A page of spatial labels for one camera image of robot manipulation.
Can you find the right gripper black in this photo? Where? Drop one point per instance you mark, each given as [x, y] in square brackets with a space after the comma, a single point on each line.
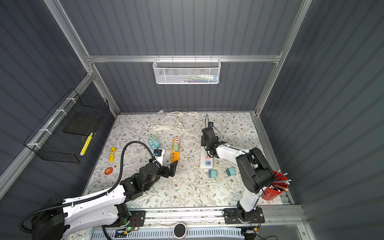
[203, 143]

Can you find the orange power strip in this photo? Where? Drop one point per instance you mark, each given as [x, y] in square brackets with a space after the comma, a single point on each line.
[175, 155]

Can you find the black wire basket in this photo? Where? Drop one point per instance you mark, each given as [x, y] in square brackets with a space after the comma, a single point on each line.
[62, 136]

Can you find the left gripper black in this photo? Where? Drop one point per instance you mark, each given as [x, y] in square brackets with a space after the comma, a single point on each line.
[166, 173]

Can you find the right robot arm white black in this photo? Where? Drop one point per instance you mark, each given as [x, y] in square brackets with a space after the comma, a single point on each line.
[255, 171]

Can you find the red pen cup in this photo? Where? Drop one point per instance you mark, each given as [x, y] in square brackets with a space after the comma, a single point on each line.
[279, 185]

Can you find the red round badge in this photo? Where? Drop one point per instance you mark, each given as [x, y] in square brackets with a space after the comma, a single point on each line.
[108, 171]

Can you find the yellow marker in basket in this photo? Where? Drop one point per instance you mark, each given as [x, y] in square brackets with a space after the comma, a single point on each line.
[86, 144]

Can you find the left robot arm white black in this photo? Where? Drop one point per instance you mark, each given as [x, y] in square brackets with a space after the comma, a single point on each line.
[61, 217]

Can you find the teal plug adapter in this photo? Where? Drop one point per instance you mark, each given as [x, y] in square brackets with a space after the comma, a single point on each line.
[156, 144]
[212, 173]
[230, 172]

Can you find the black round speaker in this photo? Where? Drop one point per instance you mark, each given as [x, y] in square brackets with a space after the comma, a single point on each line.
[180, 230]

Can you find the white wire basket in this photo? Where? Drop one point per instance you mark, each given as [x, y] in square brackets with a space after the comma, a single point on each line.
[187, 73]

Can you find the blue power strip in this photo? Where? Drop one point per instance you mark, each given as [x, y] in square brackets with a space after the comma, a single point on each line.
[152, 145]

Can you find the white power strip pastel sockets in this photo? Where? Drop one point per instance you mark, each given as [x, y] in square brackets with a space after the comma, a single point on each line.
[204, 164]

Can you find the floral table mat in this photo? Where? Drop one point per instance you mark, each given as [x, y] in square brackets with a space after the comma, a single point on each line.
[191, 186]

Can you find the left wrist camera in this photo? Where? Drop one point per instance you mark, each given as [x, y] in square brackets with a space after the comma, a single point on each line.
[159, 155]

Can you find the yellow tube on mat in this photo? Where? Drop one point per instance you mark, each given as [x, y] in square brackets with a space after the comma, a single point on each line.
[112, 154]

